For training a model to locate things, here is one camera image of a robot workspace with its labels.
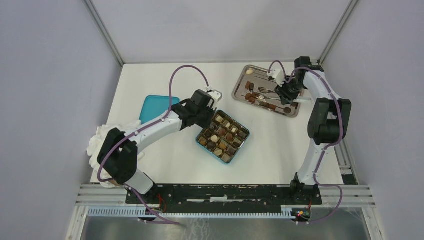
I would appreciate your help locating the white cloth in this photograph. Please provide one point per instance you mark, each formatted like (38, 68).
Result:
(95, 145)

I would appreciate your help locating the steel serving tongs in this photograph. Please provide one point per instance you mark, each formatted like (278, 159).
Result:
(270, 94)

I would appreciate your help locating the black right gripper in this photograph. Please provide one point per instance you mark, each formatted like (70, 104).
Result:
(286, 97)

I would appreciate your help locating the teal box lid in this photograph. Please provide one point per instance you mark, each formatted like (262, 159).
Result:
(153, 107)

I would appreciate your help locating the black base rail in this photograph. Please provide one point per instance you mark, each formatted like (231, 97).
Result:
(226, 199)

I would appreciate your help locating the wrist camera white grey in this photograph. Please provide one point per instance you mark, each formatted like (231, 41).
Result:
(214, 94)
(278, 75)

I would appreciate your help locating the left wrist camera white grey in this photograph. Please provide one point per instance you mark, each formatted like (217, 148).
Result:
(214, 94)

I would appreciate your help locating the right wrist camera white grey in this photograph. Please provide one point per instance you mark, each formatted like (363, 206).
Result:
(278, 75)

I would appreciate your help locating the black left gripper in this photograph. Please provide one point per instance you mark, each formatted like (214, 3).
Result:
(211, 111)

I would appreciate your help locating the steel tray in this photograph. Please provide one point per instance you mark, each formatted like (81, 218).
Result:
(246, 91)

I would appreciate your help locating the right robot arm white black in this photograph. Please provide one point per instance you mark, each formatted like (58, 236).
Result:
(328, 122)

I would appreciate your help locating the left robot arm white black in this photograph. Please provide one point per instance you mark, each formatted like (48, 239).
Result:
(119, 152)

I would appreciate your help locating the teal chocolate box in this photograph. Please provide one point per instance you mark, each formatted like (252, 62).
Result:
(224, 137)

